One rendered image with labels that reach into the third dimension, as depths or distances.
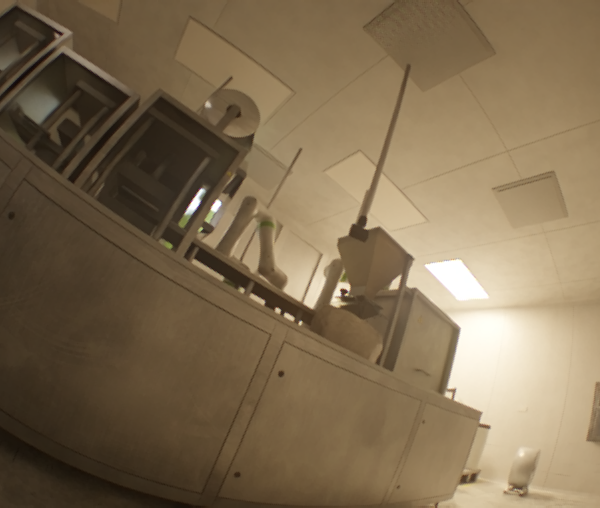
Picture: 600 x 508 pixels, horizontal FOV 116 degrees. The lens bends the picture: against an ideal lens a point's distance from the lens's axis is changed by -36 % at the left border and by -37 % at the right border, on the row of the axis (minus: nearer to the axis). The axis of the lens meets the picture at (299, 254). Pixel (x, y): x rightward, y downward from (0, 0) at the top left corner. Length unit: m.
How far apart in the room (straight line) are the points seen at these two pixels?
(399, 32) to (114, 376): 2.29
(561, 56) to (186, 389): 2.58
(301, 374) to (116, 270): 0.66
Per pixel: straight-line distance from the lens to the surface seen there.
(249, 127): 1.44
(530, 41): 2.25
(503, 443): 4.74
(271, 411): 1.00
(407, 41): 2.21
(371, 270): 1.63
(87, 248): 0.85
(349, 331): 1.24
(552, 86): 2.41
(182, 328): 0.84
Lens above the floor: 0.62
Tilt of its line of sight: 23 degrees up
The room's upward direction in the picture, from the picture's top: 24 degrees clockwise
